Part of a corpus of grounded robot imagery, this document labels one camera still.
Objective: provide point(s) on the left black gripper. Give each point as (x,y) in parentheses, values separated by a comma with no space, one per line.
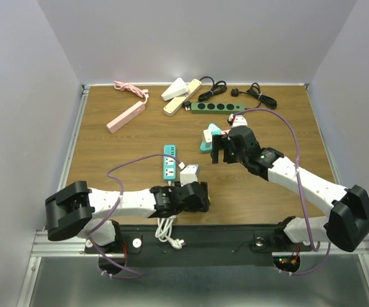
(202,204)

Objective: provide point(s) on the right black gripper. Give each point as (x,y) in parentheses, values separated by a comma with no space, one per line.
(217,144)

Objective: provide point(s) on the teal triangular power strip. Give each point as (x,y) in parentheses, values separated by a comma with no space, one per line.
(205,147)

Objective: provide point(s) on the teal rectangular power strip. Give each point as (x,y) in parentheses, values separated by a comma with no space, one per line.
(169,164)

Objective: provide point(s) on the white cube adapter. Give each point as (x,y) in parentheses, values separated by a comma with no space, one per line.
(207,136)

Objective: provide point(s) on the pink cube socket adapter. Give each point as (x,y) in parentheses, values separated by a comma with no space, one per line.
(225,132)

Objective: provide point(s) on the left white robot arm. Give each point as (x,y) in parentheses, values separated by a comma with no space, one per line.
(80,211)

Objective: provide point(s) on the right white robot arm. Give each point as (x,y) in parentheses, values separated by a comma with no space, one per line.
(345,220)

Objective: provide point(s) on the green power strip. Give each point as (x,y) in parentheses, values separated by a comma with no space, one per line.
(215,108)

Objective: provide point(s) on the beige power strip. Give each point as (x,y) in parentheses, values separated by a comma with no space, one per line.
(176,103)

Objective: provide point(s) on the white triangular power strip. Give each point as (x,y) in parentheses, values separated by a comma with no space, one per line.
(177,88)

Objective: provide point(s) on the pink power strip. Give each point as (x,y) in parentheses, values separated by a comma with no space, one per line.
(126,117)

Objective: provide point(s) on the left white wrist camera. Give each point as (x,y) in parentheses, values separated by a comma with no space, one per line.
(189,174)

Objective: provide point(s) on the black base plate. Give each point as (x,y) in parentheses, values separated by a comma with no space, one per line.
(214,245)

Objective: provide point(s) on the left aluminium rail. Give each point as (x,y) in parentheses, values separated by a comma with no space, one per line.
(34,263)

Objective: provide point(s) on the aluminium rail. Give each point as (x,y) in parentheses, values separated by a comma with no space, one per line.
(327,108)
(34,263)

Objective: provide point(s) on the right aluminium rail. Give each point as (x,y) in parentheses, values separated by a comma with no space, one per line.
(327,108)

